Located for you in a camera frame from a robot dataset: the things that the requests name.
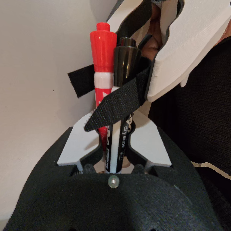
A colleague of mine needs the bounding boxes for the person's right hand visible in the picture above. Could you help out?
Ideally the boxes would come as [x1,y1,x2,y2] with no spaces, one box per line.
[143,3,165,58]

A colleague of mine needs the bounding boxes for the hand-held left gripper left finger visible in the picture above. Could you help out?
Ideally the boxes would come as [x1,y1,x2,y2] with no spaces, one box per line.
[57,112,104,171]

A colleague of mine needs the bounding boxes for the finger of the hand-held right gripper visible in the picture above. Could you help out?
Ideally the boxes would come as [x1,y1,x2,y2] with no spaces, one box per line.
[106,0,153,49]
[147,0,231,103]

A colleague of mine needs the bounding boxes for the black velcro strap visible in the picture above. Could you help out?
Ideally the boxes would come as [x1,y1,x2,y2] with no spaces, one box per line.
[67,58,152,132]

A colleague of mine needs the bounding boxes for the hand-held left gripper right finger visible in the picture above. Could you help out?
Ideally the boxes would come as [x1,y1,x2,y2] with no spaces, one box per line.
[127,110,172,174]

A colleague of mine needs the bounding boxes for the red dry erase marker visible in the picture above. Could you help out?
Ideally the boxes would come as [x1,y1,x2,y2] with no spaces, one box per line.
[90,22,117,150]

